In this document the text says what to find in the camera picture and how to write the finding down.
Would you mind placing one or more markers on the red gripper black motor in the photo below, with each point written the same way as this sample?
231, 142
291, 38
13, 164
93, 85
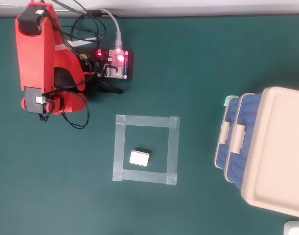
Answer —
58, 104

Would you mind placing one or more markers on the white cube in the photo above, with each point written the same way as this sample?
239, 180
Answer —
139, 159

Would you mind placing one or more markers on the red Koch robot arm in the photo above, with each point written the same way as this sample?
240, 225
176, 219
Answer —
33, 56

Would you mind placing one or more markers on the beige plastic drawer cabinet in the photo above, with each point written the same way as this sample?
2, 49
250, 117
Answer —
279, 147

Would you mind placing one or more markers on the motor controller circuit board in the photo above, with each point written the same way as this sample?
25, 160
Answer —
115, 64

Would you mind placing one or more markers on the white flat strip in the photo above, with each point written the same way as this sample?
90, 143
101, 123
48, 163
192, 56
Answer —
83, 42

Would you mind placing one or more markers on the translucent tape strip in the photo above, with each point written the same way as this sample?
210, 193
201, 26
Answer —
144, 175
146, 121
119, 149
172, 151

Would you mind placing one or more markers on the mint green tape piece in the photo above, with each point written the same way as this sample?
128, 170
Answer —
222, 126
229, 100

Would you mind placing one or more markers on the white box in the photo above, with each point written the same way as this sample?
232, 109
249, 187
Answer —
296, 228

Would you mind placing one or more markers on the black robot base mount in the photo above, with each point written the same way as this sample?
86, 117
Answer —
104, 86

